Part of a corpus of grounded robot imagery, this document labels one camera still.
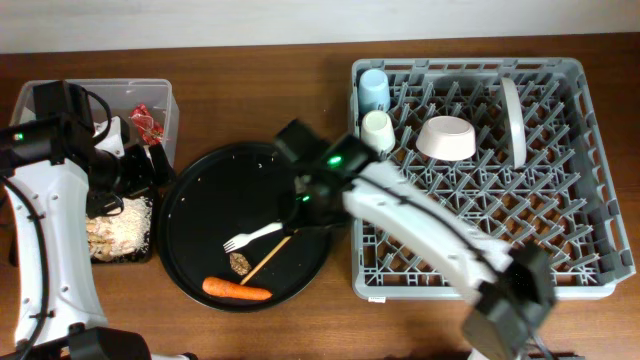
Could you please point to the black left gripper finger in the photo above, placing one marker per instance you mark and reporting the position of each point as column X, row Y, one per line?
column 163, row 172
column 137, row 172

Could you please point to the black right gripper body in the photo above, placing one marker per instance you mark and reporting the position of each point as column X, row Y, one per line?
column 306, row 206

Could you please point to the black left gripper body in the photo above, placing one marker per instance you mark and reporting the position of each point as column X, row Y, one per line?
column 108, row 185

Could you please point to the wooden chopstick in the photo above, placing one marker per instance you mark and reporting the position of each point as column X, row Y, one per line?
column 266, row 259

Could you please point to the red snack wrapper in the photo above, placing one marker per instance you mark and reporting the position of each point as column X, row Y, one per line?
column 150, row 131

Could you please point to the food scraps rice and nuts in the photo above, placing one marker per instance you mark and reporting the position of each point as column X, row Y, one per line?
column 120, row 230

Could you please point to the white plastic fork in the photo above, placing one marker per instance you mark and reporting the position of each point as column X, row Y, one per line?
column 241, row 240

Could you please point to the small white cup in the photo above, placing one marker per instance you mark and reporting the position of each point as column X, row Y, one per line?
column 377, row 131

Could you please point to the light blue plastic cup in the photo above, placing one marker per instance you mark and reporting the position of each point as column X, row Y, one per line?
column 373, row 91

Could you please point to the pink plastic bowl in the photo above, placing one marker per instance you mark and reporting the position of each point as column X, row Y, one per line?
column 447, row 138

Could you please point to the grey dinner plate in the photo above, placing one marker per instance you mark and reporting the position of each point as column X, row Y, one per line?
column 510, row 99

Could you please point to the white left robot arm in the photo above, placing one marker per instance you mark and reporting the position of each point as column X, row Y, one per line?
column 58, row 172

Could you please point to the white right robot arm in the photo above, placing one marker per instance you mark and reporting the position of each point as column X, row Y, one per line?
column 509, row 288

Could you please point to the clear plastic waste bin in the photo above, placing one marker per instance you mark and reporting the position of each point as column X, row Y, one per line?
column 122, row 95

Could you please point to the grey dishwasher rack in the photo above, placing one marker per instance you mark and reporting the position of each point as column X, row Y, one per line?
column 562, row 198

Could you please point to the black rectangular tray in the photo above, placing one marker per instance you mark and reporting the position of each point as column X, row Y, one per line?
column 135, row 250

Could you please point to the round black serving tray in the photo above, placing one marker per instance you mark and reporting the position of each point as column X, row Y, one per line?
column 234, row 190

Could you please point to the brown food lump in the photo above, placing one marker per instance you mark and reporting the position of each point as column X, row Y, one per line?
column 239, row 264

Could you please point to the orange carrot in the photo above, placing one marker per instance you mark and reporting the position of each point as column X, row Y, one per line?
column 222, row 288

